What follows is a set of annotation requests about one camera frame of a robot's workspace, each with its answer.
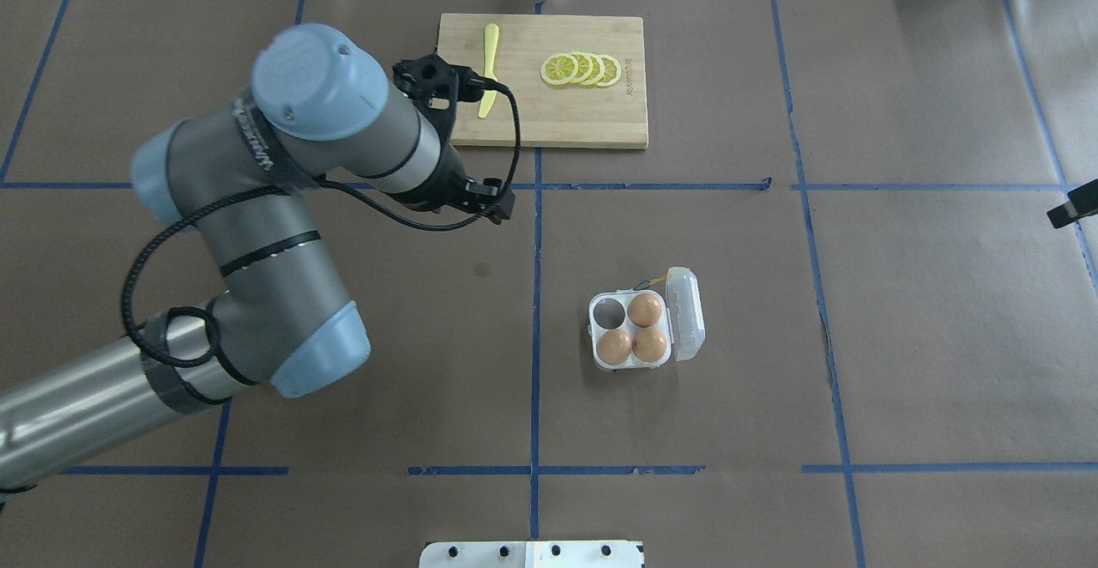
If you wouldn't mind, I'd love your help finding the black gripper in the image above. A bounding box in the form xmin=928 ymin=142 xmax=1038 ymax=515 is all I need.
xmin=412 ymin=111 xmax=516 ymax=225

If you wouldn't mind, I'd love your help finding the brown egg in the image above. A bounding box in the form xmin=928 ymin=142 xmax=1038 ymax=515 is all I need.
xmin=626 ymin=291 xmax=664 ymax=327
xmin=594 ymin=328 xmax=632 ymax=367
xmin=632 ymin=327 xmax=670 ymax=365

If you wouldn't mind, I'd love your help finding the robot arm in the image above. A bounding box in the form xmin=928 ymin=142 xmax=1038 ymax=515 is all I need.
xmin=1 ymin=23 xmax=520 ymax=501

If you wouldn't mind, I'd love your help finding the clear plastic egg box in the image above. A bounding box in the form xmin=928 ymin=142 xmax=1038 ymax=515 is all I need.
xmin=589 ymin=267 xmax=707 ymax=372

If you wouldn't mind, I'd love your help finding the wooden cutting board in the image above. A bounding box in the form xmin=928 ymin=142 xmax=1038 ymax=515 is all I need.
xmin=437 ymin=13 xmax=649 ymax=151

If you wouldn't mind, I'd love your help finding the lemon slice front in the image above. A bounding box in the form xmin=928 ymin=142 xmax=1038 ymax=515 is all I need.
xmin=539 ymin=53 xmax=580 ymax=86

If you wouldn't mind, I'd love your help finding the lemon slice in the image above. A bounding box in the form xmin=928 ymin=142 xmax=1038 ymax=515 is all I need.
xmin=581 ymin=53 xmax=605 ymax=86
xmin=569 ymin=51 xmax=597 ymax=86
xmin=539 ymin=53 xmax=580 ymax=86
xmin=595 ymin=55 xmax=621 ymax=88

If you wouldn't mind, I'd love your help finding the yellow plastic knife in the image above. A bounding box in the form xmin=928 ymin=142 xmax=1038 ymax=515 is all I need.
xmin=478 ymin=23 xmax=498 ymax=119

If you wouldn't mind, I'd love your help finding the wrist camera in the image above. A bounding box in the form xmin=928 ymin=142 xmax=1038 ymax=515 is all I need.
xmin=391 ymin=53 xmax=489 ymax=115

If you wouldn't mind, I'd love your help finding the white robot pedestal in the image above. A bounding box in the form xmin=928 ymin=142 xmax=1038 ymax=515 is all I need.
xmin=419 ymin=541 xmax=646 ymax=567

